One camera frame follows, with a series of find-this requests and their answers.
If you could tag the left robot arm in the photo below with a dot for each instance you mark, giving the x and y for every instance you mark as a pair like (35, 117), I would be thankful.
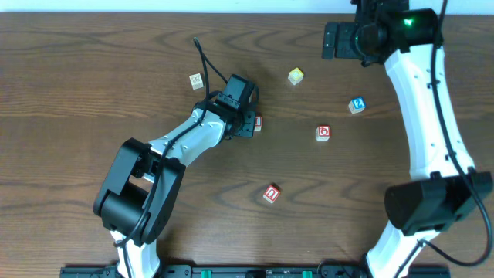
(138, 194)

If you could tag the yellow block far side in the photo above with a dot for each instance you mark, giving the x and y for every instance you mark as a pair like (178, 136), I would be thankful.
(295, 76)

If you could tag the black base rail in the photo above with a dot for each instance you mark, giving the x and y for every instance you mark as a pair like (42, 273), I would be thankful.
(186, 271)

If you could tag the red letter I block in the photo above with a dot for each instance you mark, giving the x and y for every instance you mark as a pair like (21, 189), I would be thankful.
(258, 123)

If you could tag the white patterned wooden block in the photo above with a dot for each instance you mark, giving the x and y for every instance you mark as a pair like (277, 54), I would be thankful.
(196, 81)

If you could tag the blue number 2 block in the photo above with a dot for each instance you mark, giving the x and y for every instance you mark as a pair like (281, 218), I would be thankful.
(357, 105)

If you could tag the red letter G block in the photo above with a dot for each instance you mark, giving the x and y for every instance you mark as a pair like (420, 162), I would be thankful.
(323, 133)

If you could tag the red letter U block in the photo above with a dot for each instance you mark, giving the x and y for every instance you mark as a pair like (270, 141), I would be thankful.
(271, 193)

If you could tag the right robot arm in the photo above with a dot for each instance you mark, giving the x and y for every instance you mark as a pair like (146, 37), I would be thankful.
(445, 185)

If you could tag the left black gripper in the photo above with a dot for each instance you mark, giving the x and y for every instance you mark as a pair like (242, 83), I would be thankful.
(249, 124)

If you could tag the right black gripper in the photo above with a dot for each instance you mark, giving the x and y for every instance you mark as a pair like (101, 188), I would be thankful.
(329, 41)

